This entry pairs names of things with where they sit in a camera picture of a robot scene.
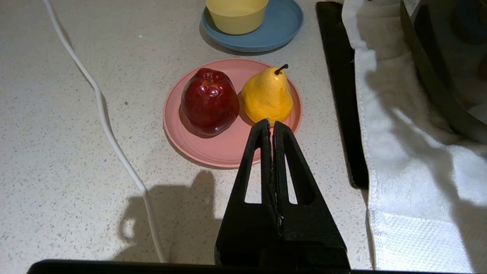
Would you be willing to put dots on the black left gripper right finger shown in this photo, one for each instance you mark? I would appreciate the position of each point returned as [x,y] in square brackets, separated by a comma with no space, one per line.
[312,236]

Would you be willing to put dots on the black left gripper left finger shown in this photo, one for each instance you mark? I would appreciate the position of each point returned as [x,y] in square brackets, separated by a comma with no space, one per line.
[247,232]

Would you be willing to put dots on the yellow bowl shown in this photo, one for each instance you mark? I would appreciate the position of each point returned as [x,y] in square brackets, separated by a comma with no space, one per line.
[236,17]

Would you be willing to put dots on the black rice cooker body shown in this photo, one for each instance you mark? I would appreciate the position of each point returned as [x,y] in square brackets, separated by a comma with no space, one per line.
[445,61]

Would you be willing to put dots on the pink plate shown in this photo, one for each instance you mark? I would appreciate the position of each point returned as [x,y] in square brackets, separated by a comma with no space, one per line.
[224,148]

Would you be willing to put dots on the white towel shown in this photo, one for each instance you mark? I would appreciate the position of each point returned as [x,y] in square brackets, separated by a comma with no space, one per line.
[407,171]

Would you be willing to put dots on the yellow pear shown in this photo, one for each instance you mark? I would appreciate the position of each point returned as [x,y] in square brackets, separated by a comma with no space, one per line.
[267,97]

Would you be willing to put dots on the dark red apple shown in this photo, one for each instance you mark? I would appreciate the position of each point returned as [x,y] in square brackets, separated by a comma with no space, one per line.
[209,101]

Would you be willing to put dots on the black flat mat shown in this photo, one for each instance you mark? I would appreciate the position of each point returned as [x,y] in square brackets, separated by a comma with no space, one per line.
[340,95]

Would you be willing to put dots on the blue plate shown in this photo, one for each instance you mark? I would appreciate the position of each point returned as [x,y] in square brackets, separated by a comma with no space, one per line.
[281,26]

